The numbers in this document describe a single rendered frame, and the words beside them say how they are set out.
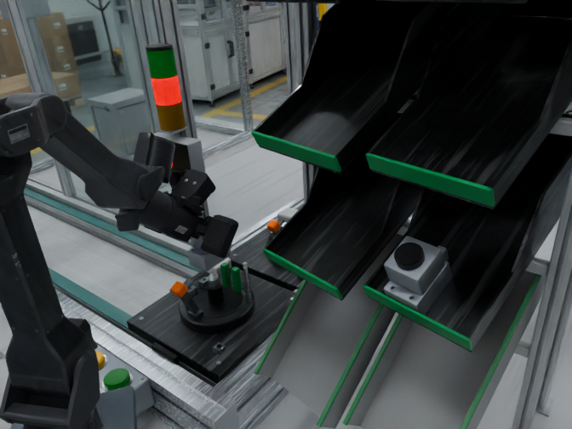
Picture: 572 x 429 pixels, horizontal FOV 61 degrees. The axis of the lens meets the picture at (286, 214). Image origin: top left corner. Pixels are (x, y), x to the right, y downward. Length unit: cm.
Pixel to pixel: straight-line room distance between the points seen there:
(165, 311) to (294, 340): 30
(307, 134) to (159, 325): 51
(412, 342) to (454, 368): 6
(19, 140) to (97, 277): 78
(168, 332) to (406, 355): 43
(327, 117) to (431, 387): 36
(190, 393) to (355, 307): 29
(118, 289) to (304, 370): 55
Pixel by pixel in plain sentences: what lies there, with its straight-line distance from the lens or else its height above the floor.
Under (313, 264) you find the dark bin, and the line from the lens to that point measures 62.
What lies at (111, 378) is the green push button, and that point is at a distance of 86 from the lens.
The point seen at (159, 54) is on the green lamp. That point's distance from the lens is 95.
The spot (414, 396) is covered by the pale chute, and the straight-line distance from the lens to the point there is 68.
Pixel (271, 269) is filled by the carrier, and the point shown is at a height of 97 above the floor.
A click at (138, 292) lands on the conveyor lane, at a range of 113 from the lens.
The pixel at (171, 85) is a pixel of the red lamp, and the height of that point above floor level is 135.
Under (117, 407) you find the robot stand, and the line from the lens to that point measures 69.
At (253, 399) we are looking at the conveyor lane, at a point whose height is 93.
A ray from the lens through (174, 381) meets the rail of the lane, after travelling 84.
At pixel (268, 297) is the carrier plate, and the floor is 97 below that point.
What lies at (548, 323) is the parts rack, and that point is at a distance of 64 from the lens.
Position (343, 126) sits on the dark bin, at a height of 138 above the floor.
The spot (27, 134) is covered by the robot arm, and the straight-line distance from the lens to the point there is 48.
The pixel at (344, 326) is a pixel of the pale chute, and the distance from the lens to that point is 72.
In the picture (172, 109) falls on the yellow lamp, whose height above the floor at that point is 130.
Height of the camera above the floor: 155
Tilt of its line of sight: 28 degrees down
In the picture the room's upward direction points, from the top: 4 degrees counter-clockwise
